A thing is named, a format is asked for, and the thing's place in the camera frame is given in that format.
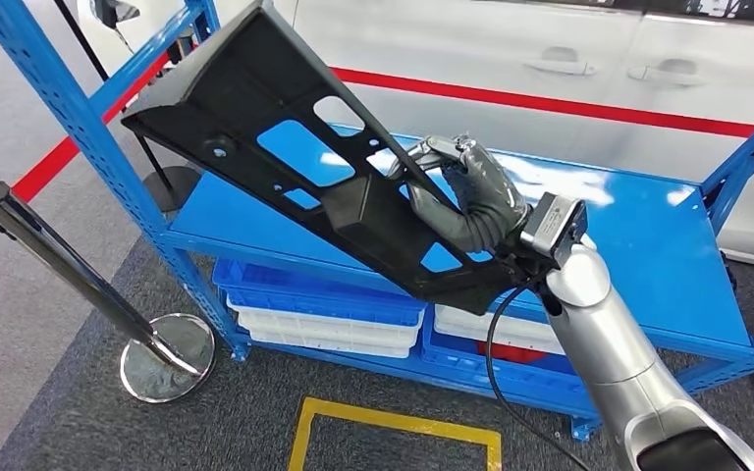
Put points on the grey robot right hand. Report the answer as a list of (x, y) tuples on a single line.
[(494, 195)]

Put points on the black plastic panel part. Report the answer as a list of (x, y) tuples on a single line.
[(247, 71)]

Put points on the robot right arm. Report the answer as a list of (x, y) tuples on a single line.
[(598, 338)]

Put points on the blue metal shelf rack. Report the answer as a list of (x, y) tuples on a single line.
[(611, 247)]

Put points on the red barrier belt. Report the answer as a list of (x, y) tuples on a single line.
[(42, 172), (546, 103)]

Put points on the white car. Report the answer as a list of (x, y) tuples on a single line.
[(481, 39)]

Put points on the red item in crate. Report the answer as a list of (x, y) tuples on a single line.
[(526, 354)]

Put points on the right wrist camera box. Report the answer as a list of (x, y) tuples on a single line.
[(549, 224)]

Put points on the black stanchion post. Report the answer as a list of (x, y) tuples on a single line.
[(172, 190)]

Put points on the chrome stanchion post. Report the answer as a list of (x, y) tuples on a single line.
[(58, 257)]

